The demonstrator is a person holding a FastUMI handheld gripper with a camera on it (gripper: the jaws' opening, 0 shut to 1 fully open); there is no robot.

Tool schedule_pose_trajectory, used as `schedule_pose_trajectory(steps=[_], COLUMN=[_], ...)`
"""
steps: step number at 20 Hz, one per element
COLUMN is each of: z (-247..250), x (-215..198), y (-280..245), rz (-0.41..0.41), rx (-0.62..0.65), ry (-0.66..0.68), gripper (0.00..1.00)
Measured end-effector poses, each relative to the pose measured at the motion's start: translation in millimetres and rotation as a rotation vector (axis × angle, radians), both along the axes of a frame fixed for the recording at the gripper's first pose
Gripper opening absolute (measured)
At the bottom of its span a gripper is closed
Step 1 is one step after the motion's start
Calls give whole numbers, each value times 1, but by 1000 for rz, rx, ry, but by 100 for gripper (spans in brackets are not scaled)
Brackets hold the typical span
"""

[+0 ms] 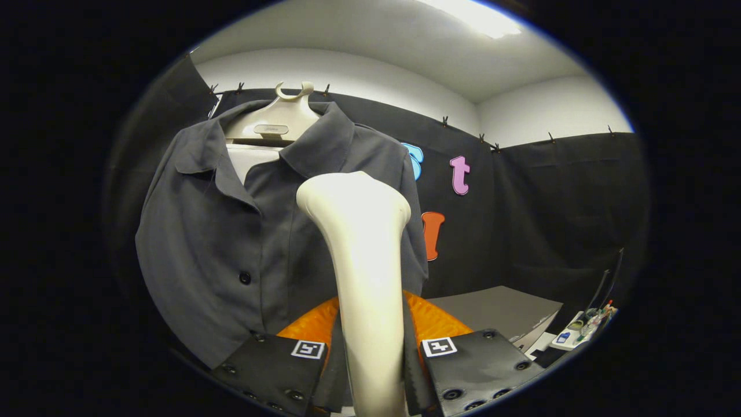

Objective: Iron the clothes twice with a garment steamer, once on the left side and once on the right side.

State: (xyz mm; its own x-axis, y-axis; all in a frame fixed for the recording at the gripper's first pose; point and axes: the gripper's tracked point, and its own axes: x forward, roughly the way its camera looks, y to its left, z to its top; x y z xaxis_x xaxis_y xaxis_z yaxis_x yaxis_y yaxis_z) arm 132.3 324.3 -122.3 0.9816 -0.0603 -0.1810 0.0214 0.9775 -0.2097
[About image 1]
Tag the black backdrop cloth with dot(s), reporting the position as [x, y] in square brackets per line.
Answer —
[550, 220]

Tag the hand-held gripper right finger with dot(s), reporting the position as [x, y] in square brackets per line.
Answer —
[480, 365]

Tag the white garment steamer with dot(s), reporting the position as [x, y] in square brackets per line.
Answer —
[365, 260]

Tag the beige garment hanger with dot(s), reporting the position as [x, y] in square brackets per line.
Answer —
[278, 116]

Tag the small blue box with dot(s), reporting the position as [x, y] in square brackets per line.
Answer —
[562, 336]

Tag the white garment support board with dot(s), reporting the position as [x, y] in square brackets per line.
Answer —
[249, 159]

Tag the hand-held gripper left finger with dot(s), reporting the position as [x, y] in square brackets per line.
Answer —
[272, 368]

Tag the grey cabinet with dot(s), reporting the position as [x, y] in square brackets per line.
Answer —
[492, 310]

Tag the grey button-up shirt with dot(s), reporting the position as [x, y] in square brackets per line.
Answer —
[202, 249]

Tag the red-capped bottle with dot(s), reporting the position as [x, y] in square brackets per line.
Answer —
[608, 307]

